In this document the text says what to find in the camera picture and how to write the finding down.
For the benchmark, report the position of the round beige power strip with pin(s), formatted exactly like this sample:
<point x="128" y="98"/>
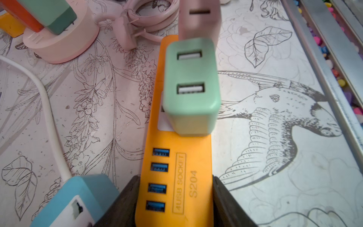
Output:
<point x="71" y="43"/>

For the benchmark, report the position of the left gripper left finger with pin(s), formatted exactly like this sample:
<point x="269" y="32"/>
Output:
<point x="122" y="212"/>

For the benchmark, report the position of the blue power strip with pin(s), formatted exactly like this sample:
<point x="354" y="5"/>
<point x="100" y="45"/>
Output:
<point x="81" y="202"/>

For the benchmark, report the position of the coloured pebble rail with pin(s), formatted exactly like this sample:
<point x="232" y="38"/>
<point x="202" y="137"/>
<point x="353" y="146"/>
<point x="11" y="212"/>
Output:
<point x="339" y="36"/>

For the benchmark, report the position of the pink usb charger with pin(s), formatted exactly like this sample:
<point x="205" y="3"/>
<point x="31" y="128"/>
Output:
<point x="199" y="18"/>

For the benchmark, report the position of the orange cube socket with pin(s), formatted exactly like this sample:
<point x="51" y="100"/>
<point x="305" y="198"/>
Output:
<point x="15" y="9"/>

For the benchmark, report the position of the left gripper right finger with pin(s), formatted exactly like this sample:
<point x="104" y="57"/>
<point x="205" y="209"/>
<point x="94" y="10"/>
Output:
<point x="227" y="211"/>

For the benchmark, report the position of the green usb charger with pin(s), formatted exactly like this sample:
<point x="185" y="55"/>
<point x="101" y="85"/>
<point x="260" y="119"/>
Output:
<point x="191" y="94"/>

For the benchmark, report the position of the yellow power strip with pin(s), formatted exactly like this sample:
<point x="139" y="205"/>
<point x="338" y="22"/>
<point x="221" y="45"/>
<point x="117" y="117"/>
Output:
<point x="176" y="188"/>
<point x="11" y="25"/>

